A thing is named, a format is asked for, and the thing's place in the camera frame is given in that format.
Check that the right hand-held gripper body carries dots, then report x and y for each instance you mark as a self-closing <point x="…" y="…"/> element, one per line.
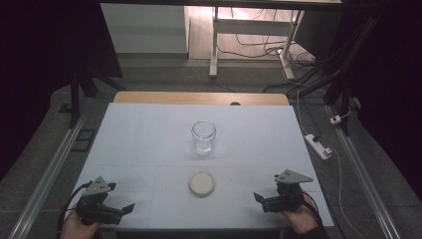
<point x="287" y="195"/>

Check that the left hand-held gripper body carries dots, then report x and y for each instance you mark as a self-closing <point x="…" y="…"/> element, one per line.
<point x="96" y="202"/>

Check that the white round jar lid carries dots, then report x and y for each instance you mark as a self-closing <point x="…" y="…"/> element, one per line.
<point x="202" y="184"/>

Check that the clear glass jar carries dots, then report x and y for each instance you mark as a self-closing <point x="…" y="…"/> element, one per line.
<point x="203" y="136"/>

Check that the person's right hand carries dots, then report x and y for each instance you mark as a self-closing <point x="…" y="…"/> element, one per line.
<point x="302" y="219"/>

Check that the person's left hand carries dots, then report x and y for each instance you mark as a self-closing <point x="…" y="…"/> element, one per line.
<point x="78" y="227"/>

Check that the white power strip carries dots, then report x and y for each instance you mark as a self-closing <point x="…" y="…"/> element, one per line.
<point x="318" y="146"/>

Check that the white table cover sheet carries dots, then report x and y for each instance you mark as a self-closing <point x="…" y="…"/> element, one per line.
<point x="156" y="146"/>

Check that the small white adapter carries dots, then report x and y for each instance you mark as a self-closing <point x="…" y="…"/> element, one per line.
<point x="335" y="119"/>

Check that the black metal stand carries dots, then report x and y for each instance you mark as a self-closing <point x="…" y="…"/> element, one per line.
<point x="78" y="89"/>
<point x="345" y="83"/>

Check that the wooden table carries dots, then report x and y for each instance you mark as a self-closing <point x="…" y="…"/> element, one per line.
<point x="185" y="98"/>

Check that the aluminium rail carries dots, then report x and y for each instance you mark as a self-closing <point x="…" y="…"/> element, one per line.
<point x="46" y="179"/>
<point x="365" y="182"/>

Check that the white desk frame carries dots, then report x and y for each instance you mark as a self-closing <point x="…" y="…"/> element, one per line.
<point x="252" y="26"/>

